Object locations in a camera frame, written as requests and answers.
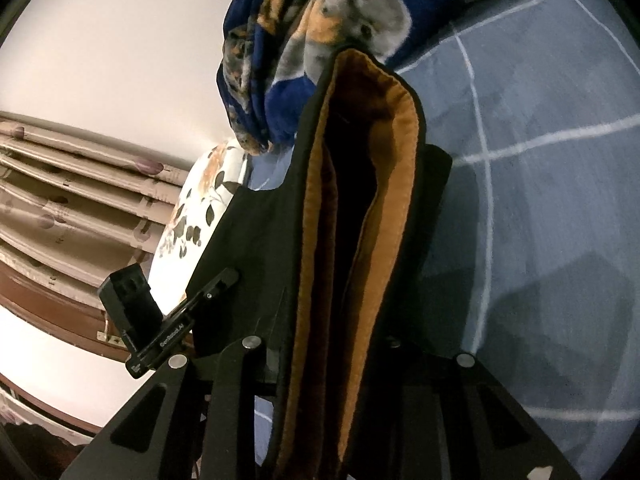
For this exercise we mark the navy printed fleece blanket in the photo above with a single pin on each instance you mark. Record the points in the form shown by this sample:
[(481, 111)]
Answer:
[(280, 105)]

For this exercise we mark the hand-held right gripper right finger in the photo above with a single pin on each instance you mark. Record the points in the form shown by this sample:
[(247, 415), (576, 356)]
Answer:
[(440, 390)]

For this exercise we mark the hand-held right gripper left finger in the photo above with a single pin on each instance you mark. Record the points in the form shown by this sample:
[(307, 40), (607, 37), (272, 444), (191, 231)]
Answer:
[(235, 375)]

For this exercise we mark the beige floral curtain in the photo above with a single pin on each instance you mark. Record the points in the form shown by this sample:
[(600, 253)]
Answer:
[(75, 195)]

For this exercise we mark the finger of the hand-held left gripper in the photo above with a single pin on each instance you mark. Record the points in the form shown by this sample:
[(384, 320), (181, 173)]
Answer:
[(215, 285)]

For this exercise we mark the blue checked bed sheet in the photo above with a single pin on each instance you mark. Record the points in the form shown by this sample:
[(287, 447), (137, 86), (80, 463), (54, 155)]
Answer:
[(540, 210)]

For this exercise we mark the brown wooden rail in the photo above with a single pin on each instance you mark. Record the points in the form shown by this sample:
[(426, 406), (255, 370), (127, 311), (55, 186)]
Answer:
[(50, 310)]

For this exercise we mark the black pants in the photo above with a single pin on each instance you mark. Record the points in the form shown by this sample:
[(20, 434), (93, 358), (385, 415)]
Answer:
[(250, 240)]

